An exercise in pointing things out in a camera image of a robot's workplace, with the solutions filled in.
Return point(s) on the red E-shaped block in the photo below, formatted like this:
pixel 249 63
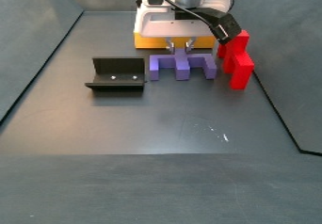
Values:
pixel 237 61

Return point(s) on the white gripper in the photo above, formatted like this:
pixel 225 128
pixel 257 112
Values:
pixel 162 21

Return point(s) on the black L-shaped fixture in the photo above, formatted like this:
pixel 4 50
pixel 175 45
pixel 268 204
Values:
pixel 118 73

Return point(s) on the purple E-shaped block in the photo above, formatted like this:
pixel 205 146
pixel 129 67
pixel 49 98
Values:
pixel 182 62

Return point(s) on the yellow slotted board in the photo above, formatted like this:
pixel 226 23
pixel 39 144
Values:
pixel 158 43

